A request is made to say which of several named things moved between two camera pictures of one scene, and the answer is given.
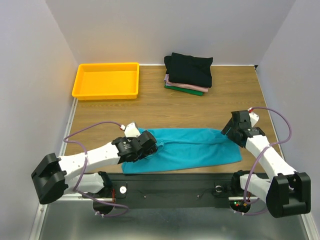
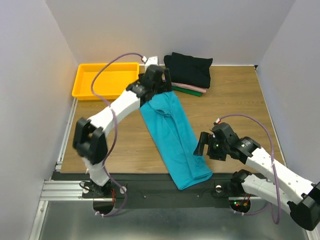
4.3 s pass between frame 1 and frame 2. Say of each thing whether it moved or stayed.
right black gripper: moved
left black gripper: moved
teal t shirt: moved
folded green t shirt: stayed
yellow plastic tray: stayed
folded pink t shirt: stayed
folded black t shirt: stayed
